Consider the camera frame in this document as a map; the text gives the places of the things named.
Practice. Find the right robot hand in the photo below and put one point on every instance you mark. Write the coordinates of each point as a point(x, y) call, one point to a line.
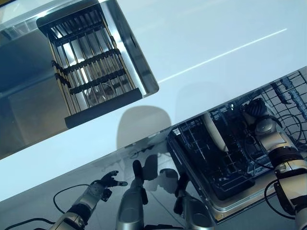
point(255, 107)

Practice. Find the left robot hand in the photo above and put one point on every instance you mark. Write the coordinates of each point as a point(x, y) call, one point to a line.
point(109, 182)

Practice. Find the cream round plate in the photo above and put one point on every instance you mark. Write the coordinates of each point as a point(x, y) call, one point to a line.
point(216, 134)

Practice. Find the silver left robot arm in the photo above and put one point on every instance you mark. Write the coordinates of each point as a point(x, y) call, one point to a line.
point(84, 201)

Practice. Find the open built-in dishwasher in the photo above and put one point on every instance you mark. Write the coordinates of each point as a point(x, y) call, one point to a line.
point(223, 208)

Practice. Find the black steel-rod drying rack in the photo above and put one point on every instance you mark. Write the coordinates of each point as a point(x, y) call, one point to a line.
point(103, 107)

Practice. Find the stainless steel sink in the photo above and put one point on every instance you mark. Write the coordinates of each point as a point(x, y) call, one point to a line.
point(24, 95)

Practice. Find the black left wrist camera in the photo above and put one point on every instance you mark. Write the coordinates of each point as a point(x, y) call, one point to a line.
point(106, 194)

